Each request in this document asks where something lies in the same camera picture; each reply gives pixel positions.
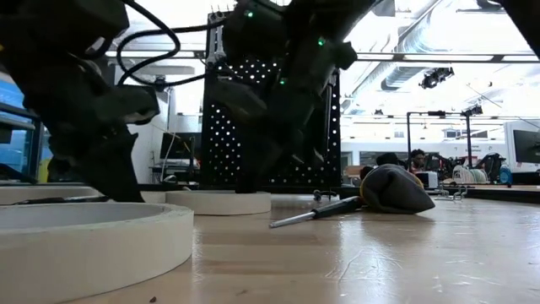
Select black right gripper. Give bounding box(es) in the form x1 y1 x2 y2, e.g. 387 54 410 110
210 41 358 194

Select white masking tape roll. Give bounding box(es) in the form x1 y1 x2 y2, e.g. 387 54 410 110
164 189 273 217
0 201 196 304
0 185 102 207

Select black pen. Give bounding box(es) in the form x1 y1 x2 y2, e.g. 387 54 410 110
12 194 111 207

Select black metal pegboard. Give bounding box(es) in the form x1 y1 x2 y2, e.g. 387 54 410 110
201 8 342 203

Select person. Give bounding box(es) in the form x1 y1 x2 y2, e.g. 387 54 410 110
408 147 428 175

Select loose silver wire hook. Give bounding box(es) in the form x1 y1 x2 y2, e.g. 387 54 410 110
434 182 470 202

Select long ceiling light bar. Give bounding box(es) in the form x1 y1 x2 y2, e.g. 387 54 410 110
354 52 540 64
105 49 197 60

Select black computer monitor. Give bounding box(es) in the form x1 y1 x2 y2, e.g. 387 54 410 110
512 129 540 166
159 131 202 161

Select black and grey work glove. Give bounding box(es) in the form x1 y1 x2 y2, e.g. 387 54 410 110
358 163 436 214

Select silver combination wrench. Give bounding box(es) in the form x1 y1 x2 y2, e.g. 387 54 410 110
206 11 219 67
215 11 228 64

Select window with black frame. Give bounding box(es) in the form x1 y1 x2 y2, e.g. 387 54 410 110
0 71 43 183

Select silver ceiling duct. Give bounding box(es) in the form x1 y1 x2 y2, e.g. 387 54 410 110
379 62 428 93

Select white box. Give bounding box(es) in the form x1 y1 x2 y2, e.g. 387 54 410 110
418 170 440 189

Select black screwdriver with red cap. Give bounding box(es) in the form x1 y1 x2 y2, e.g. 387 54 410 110
268 194 365 230

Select black ceiling spotlight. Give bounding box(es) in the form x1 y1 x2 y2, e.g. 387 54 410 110
418 66 456 90

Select blue bottle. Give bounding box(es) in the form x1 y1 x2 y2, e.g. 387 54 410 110
499 163 513 187

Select white filament spools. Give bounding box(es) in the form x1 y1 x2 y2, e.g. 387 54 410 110
453 166 491 185

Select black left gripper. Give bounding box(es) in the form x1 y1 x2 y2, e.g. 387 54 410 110
12 54 160 203

